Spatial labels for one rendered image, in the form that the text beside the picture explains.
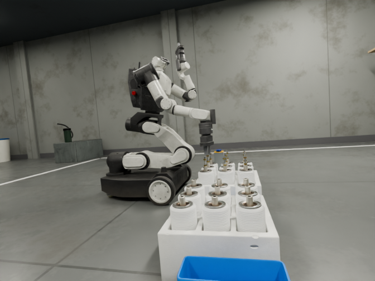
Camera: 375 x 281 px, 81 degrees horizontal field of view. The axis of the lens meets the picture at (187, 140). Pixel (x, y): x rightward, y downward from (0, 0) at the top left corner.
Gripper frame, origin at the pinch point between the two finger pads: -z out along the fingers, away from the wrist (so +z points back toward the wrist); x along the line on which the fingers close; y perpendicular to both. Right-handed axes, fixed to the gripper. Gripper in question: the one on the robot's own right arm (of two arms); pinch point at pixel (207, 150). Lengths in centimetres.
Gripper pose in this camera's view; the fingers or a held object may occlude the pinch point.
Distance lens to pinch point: 144.5
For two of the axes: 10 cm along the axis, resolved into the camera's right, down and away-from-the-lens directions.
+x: -6.0, 1.0, -8.0
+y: 8.0, -0.2, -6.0
